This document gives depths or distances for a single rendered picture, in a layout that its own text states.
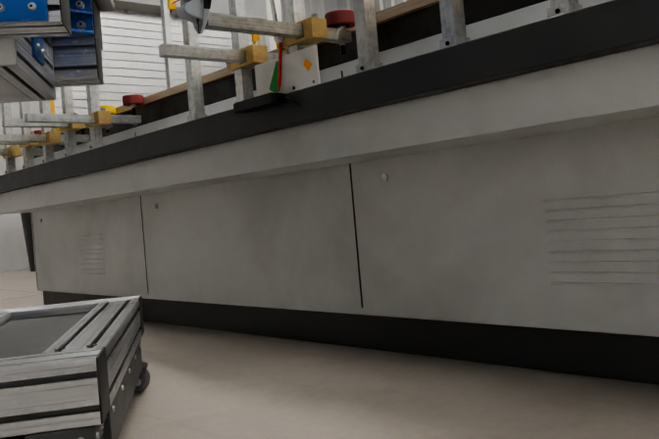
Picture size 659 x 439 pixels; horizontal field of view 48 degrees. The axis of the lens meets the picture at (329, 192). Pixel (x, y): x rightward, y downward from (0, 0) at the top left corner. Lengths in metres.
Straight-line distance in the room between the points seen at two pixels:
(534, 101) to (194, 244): 1.63
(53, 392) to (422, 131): 0.91
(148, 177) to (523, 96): 1.51
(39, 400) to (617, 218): 1.09
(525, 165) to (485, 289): 0.31
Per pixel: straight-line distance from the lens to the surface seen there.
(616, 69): 1.35
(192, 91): 2.30
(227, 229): 2.56
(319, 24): 1.86
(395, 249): 1.95
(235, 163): 2.14
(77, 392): 1.07
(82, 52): 1.69
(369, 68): 1.68
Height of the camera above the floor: 0.40
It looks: 1 degrees up
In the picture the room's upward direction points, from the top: 5 degrees counter-clockwise
